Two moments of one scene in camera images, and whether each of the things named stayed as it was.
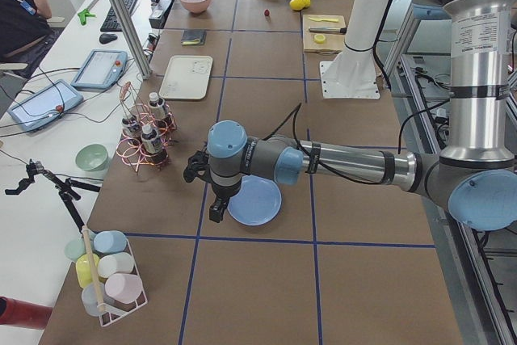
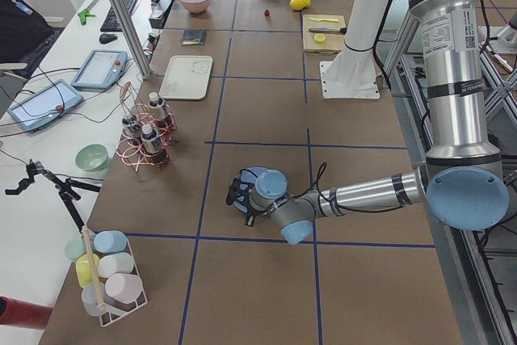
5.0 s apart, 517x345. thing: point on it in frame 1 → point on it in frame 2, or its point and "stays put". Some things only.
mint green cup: (75, 249) stays put
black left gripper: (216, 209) → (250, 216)
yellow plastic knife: (332, 20) stays put
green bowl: (92, 157) stays put
